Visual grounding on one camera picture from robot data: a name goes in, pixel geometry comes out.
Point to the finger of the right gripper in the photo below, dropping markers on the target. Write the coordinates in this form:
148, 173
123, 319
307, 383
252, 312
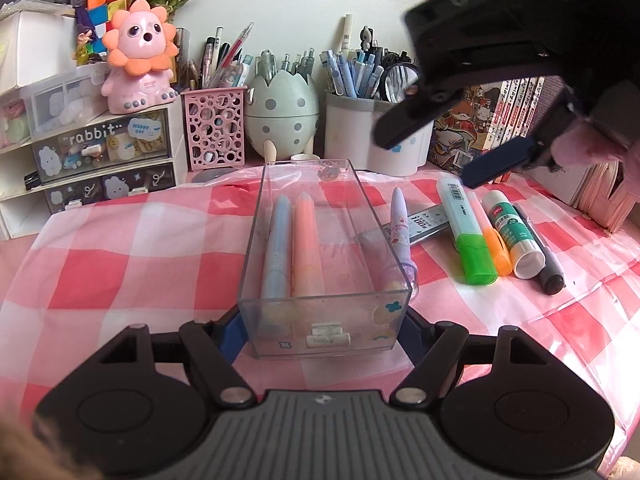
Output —
513, 154
423, 104

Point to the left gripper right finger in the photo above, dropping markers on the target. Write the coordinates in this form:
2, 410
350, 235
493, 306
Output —
434, 350

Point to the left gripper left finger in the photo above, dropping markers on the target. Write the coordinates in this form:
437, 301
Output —
211, 348

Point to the orange highlighter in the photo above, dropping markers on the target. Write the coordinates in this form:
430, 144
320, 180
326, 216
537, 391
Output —
499, 253

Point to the light blue pen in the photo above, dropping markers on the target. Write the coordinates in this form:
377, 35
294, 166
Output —
276, 274

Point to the green highlighter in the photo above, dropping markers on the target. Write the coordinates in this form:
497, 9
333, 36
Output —
477, 264

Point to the purple cartoon pen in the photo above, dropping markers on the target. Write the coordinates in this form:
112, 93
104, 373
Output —
400, 235

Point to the green white glue stick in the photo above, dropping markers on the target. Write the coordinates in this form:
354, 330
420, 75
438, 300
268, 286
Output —
527, 258

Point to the pencil lead refill case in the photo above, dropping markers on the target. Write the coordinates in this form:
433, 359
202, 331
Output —
426, 223

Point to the peach pink pen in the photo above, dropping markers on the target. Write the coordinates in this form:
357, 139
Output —
307, 267

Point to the clear plastic organizer tray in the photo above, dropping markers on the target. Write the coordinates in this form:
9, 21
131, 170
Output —
366, 291

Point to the hand in pink sleeve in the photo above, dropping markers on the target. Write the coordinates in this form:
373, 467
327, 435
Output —
582, 145

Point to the magnifying glass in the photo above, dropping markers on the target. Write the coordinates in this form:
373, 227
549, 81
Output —
396, 80

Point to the comic book box set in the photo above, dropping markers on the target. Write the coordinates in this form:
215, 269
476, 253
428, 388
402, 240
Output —
488, 116

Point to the grey white cloud pen holder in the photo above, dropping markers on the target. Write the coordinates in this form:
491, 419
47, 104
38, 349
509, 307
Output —
349, 125

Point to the stack of paper documents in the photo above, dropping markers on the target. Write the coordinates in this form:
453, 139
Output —
599, 190

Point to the red checkered tablecloth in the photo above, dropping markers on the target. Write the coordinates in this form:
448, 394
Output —
168, 257

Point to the green egg pen holder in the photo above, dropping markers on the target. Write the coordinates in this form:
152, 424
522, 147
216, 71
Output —
281, 117

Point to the pink perforated pen holder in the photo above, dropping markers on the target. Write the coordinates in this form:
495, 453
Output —
214, 127

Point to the white mini drawer unit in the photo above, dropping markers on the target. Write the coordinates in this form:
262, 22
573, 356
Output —
61, 148

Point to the pink lion toy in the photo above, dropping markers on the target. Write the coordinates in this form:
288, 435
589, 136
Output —
140, 50

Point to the rubik's cube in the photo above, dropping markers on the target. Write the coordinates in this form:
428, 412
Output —
93, 21

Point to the white box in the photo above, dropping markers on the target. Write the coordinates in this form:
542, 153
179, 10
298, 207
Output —
37, 42

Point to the grey desk cable grommet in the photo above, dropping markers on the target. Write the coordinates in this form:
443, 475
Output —
211, 174

